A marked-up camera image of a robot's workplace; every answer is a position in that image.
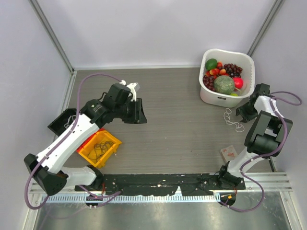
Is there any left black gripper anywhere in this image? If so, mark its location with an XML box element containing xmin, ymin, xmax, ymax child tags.
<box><xmin>115</xmin><ymin>97</ymin><xmax>147</xmax><ymax>124</ymax></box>

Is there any white thin cable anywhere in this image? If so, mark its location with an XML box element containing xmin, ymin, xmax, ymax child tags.
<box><xmin>223</xmin><ymin>107</ymin><xmax>245</xmax><ymax>133</ymax></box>
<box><xmin>63</xmin><ymin>115</ymin><xmax>77</xmax><ymax>129</ymax></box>

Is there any dark purple thin cable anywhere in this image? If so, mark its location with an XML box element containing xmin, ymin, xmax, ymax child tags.
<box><xmin>86</xmin><ymin>142</ymin><xmax>113</xmax><ymax>163</ymax></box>

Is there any black thin cable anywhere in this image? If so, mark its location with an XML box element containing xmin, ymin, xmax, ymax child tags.
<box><xmin>94</xmin><ymin>141</ymin><xmax>115</xmax><ymax>156</ymax></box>

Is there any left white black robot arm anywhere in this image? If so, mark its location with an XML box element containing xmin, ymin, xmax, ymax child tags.
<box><xmin>24</xmin><ymin>81</ymin><xmax>147</xmax><ymax>196</ymax></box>

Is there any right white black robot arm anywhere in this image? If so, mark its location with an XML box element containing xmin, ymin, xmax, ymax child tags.
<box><xmin>216</xmin><ymin>83</ymin><xmax>293</xmax><ymax>189</ymax></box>

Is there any red pink apple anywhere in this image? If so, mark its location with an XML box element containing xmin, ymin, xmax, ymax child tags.
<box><xmin>233</xmin><ymin>77</ymin><xmax>244</xmax><ymax>90</ymax></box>

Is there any green netted melon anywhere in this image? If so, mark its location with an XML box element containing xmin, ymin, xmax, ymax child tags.
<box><xmin>213</xmin><ymin>75</ymin><xmax>235</xmax><ymax>95</ymax></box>

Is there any dark red grape bunch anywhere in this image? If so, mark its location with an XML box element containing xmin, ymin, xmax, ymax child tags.
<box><xmin>224</xmin><ymin>63</ymin><xmax>243</xmax><ymax>78</ymax></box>

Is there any stained grey sponge block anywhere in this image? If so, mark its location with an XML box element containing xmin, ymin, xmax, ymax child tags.
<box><xmin>220</xmin><ymin>145</ymin><xmax>238</xmax><ymax>163</ymax></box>

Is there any yellow plastic bin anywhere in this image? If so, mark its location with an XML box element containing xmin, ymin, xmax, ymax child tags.
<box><xmin>78</xmin><ymin>128</ymin><xmax>122</xmax><ymax>168</ymax></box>

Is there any dark grape cluster left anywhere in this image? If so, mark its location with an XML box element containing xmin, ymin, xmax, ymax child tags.
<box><xmin>202</xmin><ymin>75</ymin><xmax>216</xmax><ymax>92</ymax></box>

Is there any white plastic basket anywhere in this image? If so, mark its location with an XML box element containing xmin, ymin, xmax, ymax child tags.
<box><xmin>199</xmin><ymin>48</ymin><xmax>255</xmax><ymax>108</ymax></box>

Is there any green lime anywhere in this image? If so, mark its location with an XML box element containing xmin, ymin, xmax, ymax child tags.
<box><xmin>205</xmin><ymin>58</ymin><xmax>217</xmax><ymax>70</ymax></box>

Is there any red plastic bin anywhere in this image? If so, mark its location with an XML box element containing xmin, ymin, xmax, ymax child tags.
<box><xmin>76</xmin><ymin>133</ymin><xmax>96</xmax><ymax>153</ymax></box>

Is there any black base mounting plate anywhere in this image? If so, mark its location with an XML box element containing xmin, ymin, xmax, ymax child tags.
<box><xmin>85</xmin><ymin>173</ymin><xmax>246</xmax><ymax>196</ymax></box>

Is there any black plastic bin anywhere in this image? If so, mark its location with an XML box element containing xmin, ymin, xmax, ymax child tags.
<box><xmin>47</xmin><ymin>108</ymin><xmax>76</xmax><ymax>136</ymax></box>

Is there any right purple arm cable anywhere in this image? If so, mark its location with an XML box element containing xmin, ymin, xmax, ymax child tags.
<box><xmin>219</xmin><ymin>91</ymin><xmax>303</xmax><ymax>213</ymax></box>

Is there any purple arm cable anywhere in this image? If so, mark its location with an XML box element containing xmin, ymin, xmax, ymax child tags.
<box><xmin>24</xmin><ymin>73</ymin><xmax>125</xmax><ymax>210</ymax></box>
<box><xmin>219</xmin><ymin>91</ymin><xmax>303</xmax><ymax>213</ymax></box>

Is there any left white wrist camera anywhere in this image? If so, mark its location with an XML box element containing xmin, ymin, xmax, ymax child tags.
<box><xmin>119</xmin><ymin>80</ymin><xmax>140</xmax><ymax>102</ymax></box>

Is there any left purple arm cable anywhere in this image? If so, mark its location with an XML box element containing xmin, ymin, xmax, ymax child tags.
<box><xmin>24</xmin><ymin>73</ymin><xmax>125</xmax><ymax>210</ymax></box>

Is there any white slotted cable duct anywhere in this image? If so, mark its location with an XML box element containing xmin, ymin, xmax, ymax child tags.
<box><xmin>47</xmin><ymin>193</ymin><xmax>220</xmax><ymax>204</ymax></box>

